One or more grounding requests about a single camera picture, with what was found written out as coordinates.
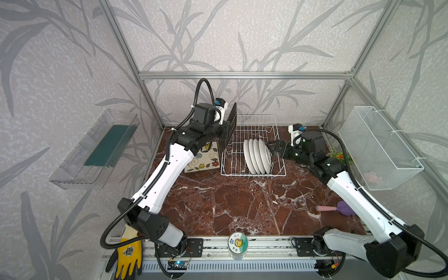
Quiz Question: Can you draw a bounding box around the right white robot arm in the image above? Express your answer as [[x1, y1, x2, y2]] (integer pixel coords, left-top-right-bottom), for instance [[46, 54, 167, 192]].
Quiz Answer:
[[268, 131, 421, 278]]

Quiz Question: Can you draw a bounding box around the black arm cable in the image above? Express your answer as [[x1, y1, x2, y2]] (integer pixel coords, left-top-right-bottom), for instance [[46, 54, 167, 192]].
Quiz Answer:
[[293, 128, 448, 278], [99, 78, 216, 250]]

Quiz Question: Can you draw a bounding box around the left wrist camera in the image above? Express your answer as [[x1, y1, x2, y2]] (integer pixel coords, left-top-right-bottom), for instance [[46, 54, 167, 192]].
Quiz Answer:
[[214, 98, 228, 125]]

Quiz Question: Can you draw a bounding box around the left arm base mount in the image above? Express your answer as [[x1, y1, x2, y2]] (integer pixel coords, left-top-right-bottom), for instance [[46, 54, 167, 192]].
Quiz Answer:
[[157, 238, 204, 258]]

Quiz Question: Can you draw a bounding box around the black square plate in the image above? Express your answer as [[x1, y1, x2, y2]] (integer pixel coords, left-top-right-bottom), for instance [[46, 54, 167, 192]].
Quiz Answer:
[[184, 141, 220, 173], [218, 103, 238, 154]]

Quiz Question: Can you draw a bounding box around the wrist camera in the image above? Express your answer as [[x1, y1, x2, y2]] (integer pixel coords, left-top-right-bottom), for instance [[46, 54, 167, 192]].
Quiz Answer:
[[288, 123, 307, 147], [214, 98, 228, 125]]

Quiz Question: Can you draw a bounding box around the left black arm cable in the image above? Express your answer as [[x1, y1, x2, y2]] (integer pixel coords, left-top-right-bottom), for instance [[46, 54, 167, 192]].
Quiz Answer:
[[99, 78, 216, 250]]

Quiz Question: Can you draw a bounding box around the purple pink spoon toy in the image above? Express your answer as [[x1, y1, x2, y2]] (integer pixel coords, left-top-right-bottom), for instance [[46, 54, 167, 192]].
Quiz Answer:
[[316, 201, 356, 216]]

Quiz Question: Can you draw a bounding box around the clear plastic wall shelf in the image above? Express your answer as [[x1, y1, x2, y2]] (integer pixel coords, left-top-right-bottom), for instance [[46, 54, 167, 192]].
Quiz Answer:
[[50, 109, 140, 190]]

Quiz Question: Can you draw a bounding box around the round green labelled can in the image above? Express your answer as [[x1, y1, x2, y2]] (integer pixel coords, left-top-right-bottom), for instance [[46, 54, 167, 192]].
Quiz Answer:
[[227, 232, 249, 260]]

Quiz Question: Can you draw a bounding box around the white wire dish rack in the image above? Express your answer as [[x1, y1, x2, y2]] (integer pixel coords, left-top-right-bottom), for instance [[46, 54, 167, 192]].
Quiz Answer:
[[220, 114, 287, 177]]

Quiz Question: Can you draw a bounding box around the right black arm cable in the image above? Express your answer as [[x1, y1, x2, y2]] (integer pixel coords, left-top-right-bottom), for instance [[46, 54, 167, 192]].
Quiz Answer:
[[293, 128, 448, 278]]

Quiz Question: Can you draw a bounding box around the white round plate rightmost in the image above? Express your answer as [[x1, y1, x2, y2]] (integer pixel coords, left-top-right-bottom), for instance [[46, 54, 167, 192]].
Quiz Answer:
[[259, 140, 272, 174]]

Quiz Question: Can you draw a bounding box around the white ribbed flower pot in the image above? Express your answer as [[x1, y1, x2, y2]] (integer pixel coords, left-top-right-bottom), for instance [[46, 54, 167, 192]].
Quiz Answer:
[[330, 151, 354, 165]]

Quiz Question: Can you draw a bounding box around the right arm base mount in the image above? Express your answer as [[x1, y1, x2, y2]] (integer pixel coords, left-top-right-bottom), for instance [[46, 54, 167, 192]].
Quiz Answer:
[[291, 237, 333, 257]]

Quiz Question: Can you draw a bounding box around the yellow black work glove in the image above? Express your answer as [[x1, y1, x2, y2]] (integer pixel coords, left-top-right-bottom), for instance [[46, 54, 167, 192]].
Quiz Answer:
[[105, 240, 142, 280]]

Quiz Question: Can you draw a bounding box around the green circuit board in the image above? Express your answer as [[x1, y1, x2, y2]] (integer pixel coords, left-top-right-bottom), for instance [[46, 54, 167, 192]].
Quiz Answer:
[[168, 260, 189, 271]]

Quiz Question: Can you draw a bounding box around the green mat in shelf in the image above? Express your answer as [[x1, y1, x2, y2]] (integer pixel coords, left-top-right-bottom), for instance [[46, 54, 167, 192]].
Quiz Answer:
[[84, 125, 138, 168]]

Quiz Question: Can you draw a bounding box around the white round plate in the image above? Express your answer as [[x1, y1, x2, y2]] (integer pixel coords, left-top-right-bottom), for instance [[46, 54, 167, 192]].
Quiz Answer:
[[243, 140, 257, 175], [253, 140, 266, 174], [248, 139, 261, 174], [259, 140, 272, 174]]

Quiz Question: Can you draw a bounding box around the white round plate leftmost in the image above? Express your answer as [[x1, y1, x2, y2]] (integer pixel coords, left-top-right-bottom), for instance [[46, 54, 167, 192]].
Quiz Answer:
[[243, 140, 257, 175]]

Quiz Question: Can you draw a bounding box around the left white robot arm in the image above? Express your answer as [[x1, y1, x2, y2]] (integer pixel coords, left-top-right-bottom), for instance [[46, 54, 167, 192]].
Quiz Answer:
[[118, 103, 237, 251]]

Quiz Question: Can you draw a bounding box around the pink item in basket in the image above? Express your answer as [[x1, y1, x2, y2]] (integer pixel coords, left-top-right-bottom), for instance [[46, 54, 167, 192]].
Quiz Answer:
[[363, 171, 383, 185]]

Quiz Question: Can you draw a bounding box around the aluminium frame rail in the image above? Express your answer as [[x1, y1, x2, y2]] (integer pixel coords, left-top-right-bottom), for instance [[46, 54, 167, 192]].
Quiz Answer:
[[93, 1, 448, 200]]

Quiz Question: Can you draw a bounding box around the white mesh wall basket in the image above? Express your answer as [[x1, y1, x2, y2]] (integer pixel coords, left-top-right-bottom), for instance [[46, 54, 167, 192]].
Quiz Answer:
[[338, 106, 424, 191]]

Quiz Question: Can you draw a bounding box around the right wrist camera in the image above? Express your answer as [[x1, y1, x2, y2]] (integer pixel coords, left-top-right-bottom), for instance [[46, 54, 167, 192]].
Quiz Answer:
[[288, 123, 307, 147]]

